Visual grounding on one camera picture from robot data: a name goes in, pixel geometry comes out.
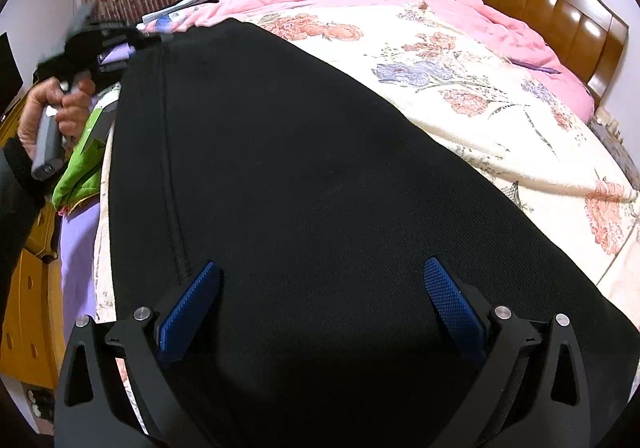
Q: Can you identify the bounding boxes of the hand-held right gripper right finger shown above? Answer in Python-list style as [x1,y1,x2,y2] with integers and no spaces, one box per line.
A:
[423,256,592,448]

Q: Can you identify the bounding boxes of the purple sheet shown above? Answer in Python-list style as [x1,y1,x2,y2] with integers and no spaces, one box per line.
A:
[59,208,103,334]

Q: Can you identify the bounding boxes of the nightstand with floral cover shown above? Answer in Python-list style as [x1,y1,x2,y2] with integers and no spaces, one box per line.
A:
[589,107,640,181]

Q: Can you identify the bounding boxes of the green cloth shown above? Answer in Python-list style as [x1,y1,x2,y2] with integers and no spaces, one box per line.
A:
[51,100,121,213]

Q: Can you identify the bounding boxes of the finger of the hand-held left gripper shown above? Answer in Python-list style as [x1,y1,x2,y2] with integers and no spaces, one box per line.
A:
[102,20,175,60]

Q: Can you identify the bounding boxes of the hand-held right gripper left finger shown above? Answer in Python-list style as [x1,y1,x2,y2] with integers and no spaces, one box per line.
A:
[52,260,223,448]

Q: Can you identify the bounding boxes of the person's left hand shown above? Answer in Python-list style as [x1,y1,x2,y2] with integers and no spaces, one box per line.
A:
[16,74,98,150]

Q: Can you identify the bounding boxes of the black pants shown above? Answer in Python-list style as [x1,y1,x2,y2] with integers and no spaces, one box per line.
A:
[107,18,640,448]

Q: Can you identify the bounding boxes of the yellow wooden cabinet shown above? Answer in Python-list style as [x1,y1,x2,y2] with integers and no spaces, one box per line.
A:
[0,93,67,390]

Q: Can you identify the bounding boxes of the floral bedsheet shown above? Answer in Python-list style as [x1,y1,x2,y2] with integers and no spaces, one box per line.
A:
[92,0,640,434]

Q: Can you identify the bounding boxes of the dark screen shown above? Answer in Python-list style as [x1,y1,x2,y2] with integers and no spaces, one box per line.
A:
[0,32,24,105]

